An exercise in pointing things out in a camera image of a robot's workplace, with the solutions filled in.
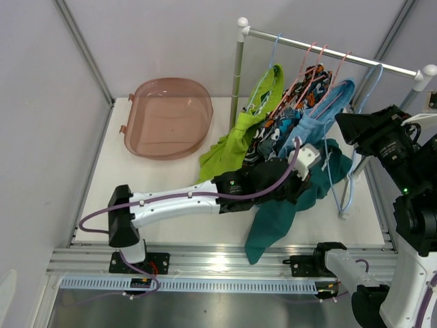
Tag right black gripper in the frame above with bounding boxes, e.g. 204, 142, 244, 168
335, 102, 425, 191

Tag teal green shorts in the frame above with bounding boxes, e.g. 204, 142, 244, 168
244, 139, 352, 265

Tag light blue shorts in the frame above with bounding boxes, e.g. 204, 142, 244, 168
277, 79, 356, 158

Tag pink translucent plastic basin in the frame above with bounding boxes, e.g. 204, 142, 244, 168
119, 77, 214, 161

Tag metal clothes rack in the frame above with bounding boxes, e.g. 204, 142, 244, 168
229, 15, 436, 219

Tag purple cable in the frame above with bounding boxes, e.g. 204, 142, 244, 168
354, 258, 437, 328
79, 136, 302, 236

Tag lime green shorts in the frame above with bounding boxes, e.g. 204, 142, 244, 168
197, 64, 284, 182

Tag slotted cable duct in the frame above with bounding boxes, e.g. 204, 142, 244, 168
60, 276, 318, 295

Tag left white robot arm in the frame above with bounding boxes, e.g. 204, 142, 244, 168
108, 159, 311, 273

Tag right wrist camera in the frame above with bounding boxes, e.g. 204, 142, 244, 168
401, 90, 437, 127

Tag pink hanger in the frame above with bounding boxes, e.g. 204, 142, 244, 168
269, 42, 318, 118
303, 44, 328, 89
309, 51, 352, 117

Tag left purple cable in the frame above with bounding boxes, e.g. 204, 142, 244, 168
79, 136, 302, 236

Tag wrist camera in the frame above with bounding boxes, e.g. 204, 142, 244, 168
401, 90, 437, 127
287, 144, 321, 181

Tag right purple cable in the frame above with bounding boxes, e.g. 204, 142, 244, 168
354, 258, 437, 328

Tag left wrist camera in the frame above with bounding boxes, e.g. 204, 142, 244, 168
287, 144, 321, 181

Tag orange blue patterned shorts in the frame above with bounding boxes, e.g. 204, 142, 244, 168
242, 64, 333, 167

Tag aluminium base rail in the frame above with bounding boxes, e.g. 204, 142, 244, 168
46, 243, 397, 279

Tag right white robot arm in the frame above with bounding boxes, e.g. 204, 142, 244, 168
311, 105, 436, 327

